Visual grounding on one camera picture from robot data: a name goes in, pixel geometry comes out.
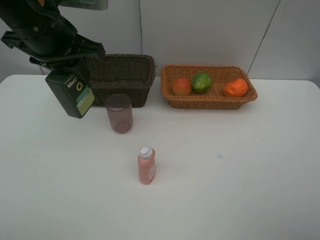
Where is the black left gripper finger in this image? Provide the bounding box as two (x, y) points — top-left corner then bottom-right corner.
(29, 56), (55, 72)

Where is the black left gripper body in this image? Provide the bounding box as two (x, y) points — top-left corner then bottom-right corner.
(0, 0), (105, 63)

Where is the dark green pump soap bottle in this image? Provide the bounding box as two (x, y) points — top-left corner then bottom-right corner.
(45, 58), (95, 119)

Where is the translucent purple plastic cup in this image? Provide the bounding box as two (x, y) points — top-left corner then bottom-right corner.
(105, 94), (133, 134)

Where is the red yellow peach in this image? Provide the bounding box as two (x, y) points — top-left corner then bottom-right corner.
(171, 78), (192, 97)

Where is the green lime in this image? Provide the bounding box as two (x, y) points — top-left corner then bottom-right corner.
(191, 72), (213, 94)

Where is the orange tangerine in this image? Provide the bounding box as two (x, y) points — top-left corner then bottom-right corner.
(224, 78), (249, 97)

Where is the dark brown wicker basket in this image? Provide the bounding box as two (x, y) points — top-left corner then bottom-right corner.
(87, 54), (156, 108)

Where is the pink dish soap bottle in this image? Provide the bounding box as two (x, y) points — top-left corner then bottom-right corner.
(137, 146), (156, 185)

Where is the orange wicker basket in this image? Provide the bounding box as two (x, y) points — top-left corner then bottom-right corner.
(161, 64), (258, 110)

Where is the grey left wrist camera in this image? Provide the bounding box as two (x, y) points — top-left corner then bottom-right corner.
(59, 0), (109, 11)

